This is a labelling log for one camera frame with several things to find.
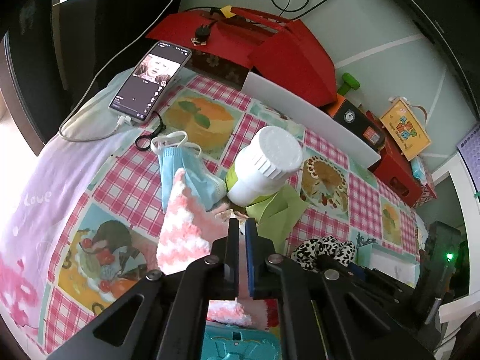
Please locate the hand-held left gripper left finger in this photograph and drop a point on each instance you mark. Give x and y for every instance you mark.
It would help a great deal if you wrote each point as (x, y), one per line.
(233, 255)

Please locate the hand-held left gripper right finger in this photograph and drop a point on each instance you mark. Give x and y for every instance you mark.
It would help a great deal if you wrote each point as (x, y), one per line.
(250, 262)

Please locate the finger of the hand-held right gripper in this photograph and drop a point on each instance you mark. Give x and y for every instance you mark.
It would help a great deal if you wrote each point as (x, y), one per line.
(390, 281)

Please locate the white floral fabric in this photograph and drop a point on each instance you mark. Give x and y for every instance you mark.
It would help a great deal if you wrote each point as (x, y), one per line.
(225, 215)

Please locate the green cloth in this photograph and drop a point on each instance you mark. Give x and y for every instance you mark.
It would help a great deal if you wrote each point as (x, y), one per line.
(277, 210)

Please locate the pink white fluffy cloth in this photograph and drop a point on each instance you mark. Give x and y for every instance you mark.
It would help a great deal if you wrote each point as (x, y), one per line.
(180, 228)

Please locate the leopard print scrunchie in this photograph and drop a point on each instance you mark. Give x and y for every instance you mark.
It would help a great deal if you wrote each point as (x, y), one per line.
(322, 249)

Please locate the blue face mask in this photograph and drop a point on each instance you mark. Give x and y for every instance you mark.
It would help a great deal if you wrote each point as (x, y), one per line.
(187, 172)

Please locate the white desk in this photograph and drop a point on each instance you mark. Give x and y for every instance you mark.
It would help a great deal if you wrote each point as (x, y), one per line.
(463, 183)

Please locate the teal plastic container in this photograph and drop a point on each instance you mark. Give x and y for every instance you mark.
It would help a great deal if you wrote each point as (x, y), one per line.
(225, 345)

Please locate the white bottle green label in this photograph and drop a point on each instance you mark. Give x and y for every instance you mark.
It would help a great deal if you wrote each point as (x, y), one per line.
(258, 172)

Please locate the light blue packet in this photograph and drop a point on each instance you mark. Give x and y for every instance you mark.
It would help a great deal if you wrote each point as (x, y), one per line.
(418, 170)

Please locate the red cardboard box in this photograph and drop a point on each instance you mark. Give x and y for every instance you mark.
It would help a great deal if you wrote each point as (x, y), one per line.
(393, 165)

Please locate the purple plastic basket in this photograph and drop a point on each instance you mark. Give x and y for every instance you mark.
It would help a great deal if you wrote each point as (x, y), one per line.
(471, 150)

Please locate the checkered printed tablecloth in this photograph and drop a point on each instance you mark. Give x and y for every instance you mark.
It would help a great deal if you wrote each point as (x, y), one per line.
(123, 180)

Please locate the white board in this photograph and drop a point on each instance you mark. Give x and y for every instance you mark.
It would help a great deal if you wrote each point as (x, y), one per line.
(300, 112)

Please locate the black cardboard box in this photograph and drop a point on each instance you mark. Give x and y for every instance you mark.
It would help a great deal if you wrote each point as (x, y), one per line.
(352, 118)

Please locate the brown floral box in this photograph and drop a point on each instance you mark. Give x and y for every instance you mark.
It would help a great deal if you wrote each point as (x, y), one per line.
(221, 67)

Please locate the smartphone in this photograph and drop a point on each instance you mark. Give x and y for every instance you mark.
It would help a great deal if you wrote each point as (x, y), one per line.
(150, 78)

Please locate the green dumbbell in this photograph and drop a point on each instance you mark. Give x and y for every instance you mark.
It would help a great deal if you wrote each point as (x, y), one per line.
(348, 84)

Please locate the red paper bag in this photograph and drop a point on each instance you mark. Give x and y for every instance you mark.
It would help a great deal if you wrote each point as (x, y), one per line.
(292, 63)

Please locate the lavender printed sheet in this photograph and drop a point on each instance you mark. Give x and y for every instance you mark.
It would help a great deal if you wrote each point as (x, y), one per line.
(45, 180)

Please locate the black power plug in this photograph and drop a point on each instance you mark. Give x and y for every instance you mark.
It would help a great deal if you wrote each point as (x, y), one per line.
(202, 32)

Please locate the yellow tag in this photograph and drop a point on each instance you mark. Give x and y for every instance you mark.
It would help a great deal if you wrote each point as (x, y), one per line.
(227, 11)

